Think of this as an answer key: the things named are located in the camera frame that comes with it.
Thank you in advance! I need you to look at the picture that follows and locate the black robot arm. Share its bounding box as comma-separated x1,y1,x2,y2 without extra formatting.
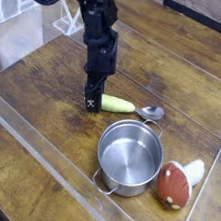
77,0,118,113

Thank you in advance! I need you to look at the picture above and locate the clear acrylic front barrier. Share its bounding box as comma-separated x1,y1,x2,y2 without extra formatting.
0,96,134,221

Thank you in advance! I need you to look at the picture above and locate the small steel pot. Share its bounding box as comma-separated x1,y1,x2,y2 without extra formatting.
92,119,164,197

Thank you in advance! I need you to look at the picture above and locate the clear acrylic triangle bracket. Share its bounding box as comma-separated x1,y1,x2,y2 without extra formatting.
52,0,84,36

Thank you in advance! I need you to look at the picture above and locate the green handled metal spoon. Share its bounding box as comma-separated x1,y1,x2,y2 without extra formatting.
101,94,164,121

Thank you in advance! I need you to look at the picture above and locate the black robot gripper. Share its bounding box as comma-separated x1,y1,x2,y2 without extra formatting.
83,11,118,113

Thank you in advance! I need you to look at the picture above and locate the red plush mushroom toy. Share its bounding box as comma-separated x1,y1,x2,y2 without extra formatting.
156,159,205,210

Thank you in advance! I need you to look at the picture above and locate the black strip on table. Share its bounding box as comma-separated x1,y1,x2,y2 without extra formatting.
162,0,221,34

